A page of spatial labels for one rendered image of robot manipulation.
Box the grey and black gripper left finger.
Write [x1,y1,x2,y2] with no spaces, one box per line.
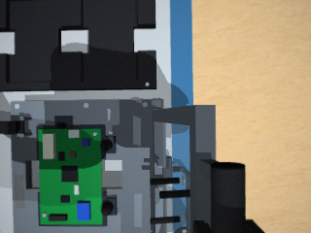
[193,220,213,233]

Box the green circuit board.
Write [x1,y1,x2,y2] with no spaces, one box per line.
[38,128,103,224]

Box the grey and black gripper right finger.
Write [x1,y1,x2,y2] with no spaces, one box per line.
[246,219,264,233]

